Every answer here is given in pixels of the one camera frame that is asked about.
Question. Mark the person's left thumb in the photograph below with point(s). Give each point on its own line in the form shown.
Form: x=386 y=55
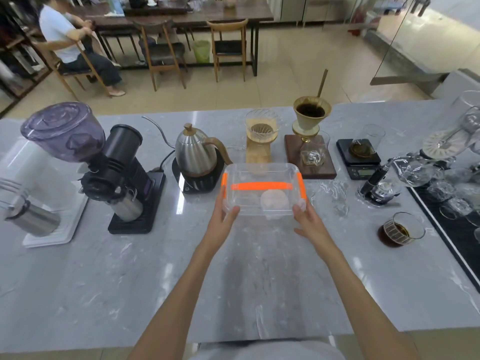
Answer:
x=231 y=215

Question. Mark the person's light grey shirt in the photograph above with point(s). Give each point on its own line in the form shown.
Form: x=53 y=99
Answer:
x=262 y=350

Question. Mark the person's right forearm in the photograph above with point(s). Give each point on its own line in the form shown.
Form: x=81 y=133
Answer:
x=360 y=303

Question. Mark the black drain mat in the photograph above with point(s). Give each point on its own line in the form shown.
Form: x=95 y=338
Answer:
x=450 y=236

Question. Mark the black coffee grinder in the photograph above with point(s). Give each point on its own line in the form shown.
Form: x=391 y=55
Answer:
x=123 y=164

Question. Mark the cream ceramic dripper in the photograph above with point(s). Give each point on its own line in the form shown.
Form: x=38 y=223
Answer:
x=311 y=123

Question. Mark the wooden stirring stick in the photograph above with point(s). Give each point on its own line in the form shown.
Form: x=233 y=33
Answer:
x=322 y=84

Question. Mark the person's left hand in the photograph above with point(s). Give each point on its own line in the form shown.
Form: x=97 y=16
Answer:
x=217 y=228

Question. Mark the light wooden dripper stand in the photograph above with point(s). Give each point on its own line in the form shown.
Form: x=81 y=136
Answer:
x=258 y=151

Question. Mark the small clear drinking glass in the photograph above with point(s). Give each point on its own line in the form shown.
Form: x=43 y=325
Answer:
x=437 y=189
x=453 y=208

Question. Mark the round glass siphon flask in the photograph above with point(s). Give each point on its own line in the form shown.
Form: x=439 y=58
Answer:
x=412 y=172

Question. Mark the person's right thumb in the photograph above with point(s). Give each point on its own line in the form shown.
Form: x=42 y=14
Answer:
x=300 y=211

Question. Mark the steel gooseneck kettle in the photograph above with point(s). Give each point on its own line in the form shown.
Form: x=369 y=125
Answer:
x=193 y=153

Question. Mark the wooden chair with dark seat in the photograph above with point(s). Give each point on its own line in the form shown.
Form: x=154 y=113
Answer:
x=228 y=48
x=71 y=71
x=161 y=52

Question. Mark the white paper filters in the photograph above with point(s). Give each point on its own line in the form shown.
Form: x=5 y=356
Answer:
x=274 y=202

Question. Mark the person's left forearm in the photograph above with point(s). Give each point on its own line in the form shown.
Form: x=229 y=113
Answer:
x=180 y=303

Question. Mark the patterned glass cup with coffee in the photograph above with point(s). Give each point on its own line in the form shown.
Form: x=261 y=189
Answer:
x=401 y=230

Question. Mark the glass door with metal frame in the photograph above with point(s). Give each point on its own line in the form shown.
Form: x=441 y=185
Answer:
x=412 y=37

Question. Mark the glass siphon upper chamber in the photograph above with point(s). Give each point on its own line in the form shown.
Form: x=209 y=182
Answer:
x=453 y=131

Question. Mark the long dark wooden table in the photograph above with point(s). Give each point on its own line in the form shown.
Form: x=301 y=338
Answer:
x=210 y=13

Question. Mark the clear glass cup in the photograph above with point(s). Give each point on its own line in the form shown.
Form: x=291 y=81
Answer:
x=365 y=144

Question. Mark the black siphon burner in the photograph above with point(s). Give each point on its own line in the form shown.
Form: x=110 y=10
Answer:
x=378 y=187

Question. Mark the glass dripper with paper filter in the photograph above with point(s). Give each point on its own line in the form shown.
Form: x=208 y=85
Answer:
x=263 y=125

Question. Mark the black digital scale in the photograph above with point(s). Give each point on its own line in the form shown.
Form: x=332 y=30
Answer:
x=360 y=164

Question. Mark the crumpled clear plastic film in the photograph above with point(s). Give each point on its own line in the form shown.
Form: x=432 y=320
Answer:
x=333 y=198

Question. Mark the green waste bin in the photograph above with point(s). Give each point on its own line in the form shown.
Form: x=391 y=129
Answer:
x=201 y=51

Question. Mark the shiny steel grounds cup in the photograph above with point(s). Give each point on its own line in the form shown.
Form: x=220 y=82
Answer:
x=127 y=204

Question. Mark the white grinder with purple hopper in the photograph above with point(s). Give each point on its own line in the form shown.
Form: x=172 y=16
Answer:
x=45 y=164

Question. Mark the dark wooden shelf unit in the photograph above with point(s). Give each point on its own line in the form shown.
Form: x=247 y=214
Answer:
x=15 y=63

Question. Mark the clear container with orange clips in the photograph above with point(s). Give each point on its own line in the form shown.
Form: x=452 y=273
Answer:
x=262 y=176

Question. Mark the faceted glass server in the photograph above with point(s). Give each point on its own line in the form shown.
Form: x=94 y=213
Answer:
x=313 y=155

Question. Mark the person's right hand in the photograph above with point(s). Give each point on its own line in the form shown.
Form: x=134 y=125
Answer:
x=317 y=232

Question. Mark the black kettle base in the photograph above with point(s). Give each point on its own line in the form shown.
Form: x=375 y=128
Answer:
x=198 y=183

